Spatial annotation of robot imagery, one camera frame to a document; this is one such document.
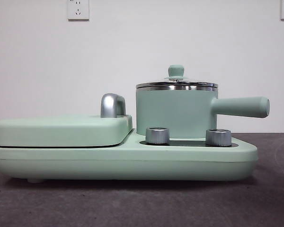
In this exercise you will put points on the pale green hinged grill cover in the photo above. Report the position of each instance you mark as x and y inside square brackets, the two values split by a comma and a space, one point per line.
[49, 132]

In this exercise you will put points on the pale green breakfast maker base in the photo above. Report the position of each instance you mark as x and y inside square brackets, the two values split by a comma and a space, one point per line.
[61, 163]

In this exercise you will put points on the glass lid with green knob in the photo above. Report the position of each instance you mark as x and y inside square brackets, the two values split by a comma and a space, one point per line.
[176, 71]

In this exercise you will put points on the silver control knob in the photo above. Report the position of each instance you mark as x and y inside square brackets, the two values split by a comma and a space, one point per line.
[217, 137]
[157, 136]

